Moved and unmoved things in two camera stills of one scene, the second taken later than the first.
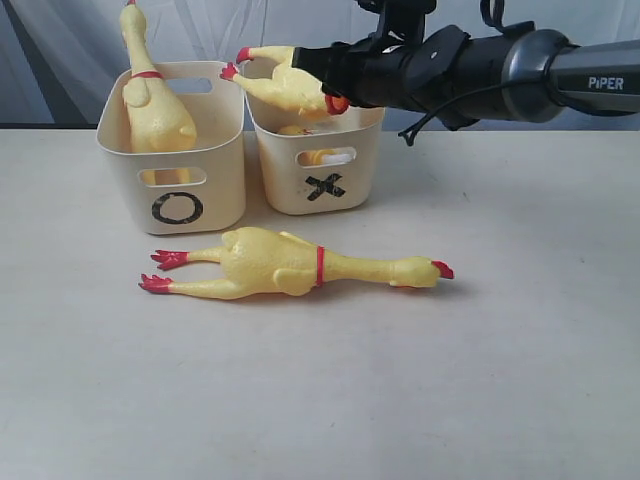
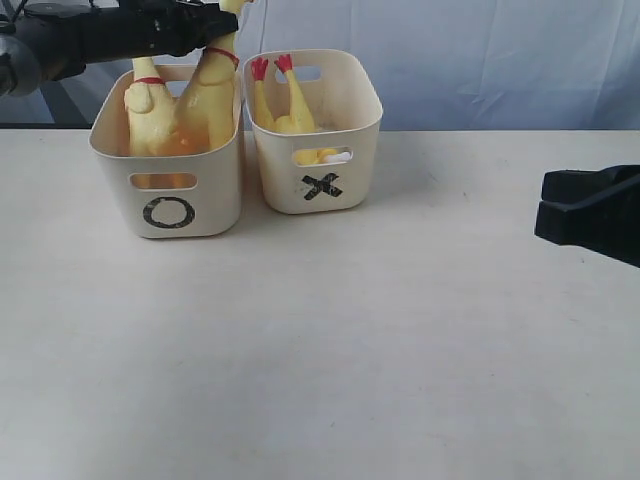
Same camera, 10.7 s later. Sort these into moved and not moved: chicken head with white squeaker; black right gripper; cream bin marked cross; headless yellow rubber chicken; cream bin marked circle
Moved: headless yellow rubber chicken; black right gripper
Not moved: chicken head with white squeaker; cream bin marked cross; cream bin marked circle
